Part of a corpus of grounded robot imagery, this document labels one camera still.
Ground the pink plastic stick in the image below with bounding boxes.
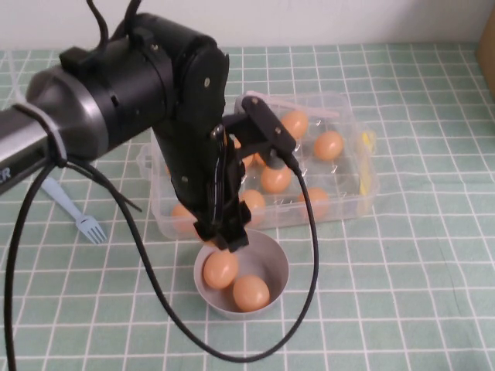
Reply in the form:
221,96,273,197
245,90,340,118

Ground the light blue plastic fork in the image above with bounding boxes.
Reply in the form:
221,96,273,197
40,176,108,246

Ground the yellow plastic knife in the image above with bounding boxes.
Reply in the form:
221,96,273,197
359,130,377,196

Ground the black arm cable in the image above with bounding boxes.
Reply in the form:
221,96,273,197
85,0,144,46
2,160,53,371

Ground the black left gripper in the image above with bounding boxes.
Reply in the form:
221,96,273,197
193,123,253,253

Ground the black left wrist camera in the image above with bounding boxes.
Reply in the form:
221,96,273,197
222,95,299,167

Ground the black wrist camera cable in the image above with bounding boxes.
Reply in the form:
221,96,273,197
67,152,320,364

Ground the grey round bowl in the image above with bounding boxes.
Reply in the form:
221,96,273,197
193,228,290,321

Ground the white zip tie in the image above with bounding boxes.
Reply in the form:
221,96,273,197
5,49,70,169

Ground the brown cardboard box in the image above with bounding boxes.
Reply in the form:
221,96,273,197
475,15,495,100

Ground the green white grid tablecloth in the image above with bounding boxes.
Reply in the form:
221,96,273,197
0,42,495,371

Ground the clear plastic egg box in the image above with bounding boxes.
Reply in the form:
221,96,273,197
137,91,379,241

